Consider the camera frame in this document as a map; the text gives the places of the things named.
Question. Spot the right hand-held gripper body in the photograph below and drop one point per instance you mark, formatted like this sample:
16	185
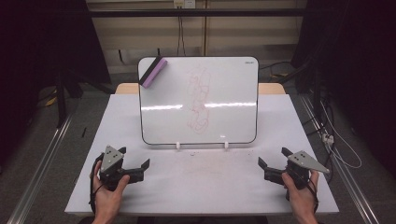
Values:
300	165

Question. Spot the person's right hand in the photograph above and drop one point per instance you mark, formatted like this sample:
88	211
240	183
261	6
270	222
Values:
300	199

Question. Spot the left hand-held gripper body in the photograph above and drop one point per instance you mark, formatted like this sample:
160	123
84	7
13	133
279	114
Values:
111	160

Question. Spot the white whiteboard with black frame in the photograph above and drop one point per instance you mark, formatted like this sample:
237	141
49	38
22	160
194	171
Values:
174	124

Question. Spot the black metal stand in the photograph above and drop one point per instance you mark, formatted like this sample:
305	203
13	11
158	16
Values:
63	93

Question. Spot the aluminium floor rail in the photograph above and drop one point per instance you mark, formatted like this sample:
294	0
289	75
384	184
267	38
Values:
342	174
37	174

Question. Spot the purple and black whiteboard eraser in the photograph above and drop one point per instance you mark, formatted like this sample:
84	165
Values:
154	72

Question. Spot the white whiteboard support clip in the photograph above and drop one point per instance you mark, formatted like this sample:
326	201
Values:
178	145
226	145

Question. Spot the small black pen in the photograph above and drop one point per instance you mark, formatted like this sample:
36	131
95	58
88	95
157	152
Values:
83	132

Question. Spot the white wall socket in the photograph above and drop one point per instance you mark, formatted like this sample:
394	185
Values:
184	3

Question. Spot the person's left hand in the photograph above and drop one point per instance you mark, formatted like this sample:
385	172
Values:
107	199

